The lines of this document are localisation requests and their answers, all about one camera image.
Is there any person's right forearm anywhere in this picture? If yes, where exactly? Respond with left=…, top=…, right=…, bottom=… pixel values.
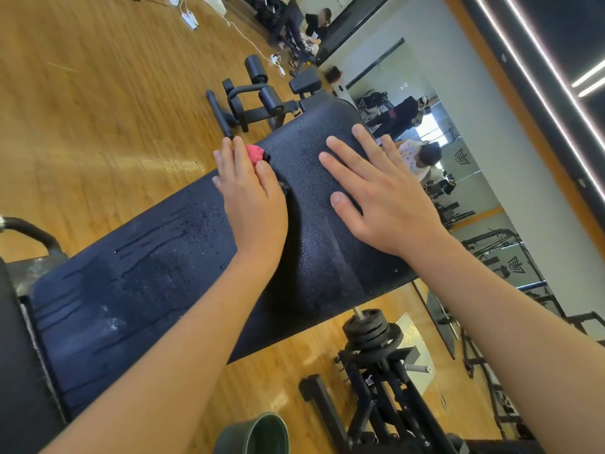
left=411, top=231, right=605, bottom=454

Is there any black wall screen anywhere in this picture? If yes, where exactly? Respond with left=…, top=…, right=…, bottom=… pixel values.
left=316, top=0, right=393, bottom=64

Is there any person's right hand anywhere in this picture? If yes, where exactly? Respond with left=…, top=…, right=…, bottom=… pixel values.
left=318, top=124, right=450, bottom=261

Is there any black gym machine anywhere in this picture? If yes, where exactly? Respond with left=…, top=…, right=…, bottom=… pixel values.
left=206, top=54, right=327, bottom=138

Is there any pink cleaning cloth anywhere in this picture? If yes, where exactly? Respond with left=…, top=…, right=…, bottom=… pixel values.
left=246, top=143, right=274, bottom=166

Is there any black dumbbell rack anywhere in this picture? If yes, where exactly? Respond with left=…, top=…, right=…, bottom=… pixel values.
left=241, top=0, right=308, bottom=38

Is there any person's left hand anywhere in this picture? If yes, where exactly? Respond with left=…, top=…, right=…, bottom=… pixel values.
left=212, top=137, right=289, bottom=271

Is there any black weight plate stack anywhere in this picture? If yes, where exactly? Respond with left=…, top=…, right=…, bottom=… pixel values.
left=342, top=307, right=403, bottom=354

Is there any large wall mirror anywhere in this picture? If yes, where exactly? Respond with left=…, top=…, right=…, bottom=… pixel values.
left=345, top=37, right=605, bottom=318

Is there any person's left forearm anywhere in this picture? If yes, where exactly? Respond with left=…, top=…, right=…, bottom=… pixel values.
left=42, top=250, right=285, bottom=454

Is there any dark green plastic bucket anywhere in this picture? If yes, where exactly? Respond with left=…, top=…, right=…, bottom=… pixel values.
left=214, top=412, right=289, bottom=454

